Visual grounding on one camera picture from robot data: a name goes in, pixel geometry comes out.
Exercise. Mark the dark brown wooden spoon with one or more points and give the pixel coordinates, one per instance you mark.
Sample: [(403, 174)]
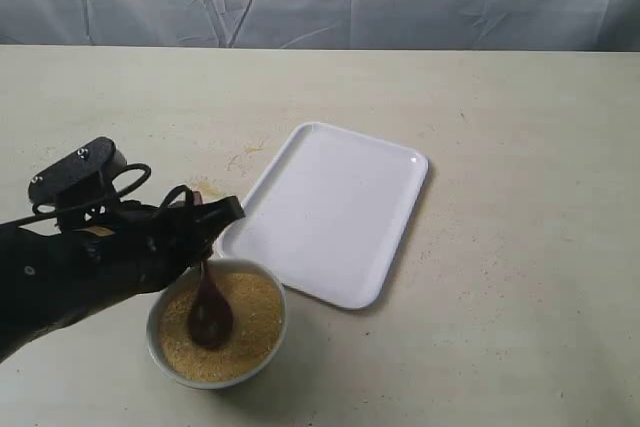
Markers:
[(210, 320)]

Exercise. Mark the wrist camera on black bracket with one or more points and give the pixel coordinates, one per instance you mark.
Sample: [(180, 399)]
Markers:
[(84, 175)]

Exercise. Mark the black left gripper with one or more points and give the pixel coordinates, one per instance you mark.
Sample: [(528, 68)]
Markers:
[(136, 248)]

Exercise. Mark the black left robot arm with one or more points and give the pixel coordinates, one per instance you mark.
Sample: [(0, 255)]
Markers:
[(52, 282)]

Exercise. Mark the white ceramic bowl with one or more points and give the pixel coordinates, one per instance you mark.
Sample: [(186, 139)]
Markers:
[(192, 278)]

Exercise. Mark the white rectangular plastic tray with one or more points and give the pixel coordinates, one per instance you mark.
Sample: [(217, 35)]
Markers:
[(329, 213)]

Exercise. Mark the spilled yellow grains on table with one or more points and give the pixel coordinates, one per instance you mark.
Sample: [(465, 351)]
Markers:
[(224, 177)]

